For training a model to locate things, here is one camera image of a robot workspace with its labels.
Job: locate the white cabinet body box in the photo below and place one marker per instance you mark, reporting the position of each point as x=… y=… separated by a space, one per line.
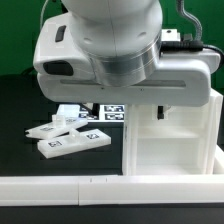
x=182 y=142

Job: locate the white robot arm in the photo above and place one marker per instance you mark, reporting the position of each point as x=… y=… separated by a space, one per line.
x=113 y=52

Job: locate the white fence rail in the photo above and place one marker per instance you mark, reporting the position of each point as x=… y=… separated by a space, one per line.
x=219 y=161
x=110 y=190

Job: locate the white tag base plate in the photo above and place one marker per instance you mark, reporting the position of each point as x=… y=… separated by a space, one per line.
x=98 y=113

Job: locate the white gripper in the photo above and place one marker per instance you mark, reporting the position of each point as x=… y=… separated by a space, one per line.
x=65 y=74

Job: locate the white cabinet door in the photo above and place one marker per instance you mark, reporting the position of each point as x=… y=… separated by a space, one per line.
x=58 y=126
x=73 y=142

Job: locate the white right fence rail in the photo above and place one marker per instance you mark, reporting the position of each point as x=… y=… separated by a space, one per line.
x=219 y=161

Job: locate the white front fence rail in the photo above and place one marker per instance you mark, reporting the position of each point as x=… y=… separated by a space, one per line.
x=110 y=190

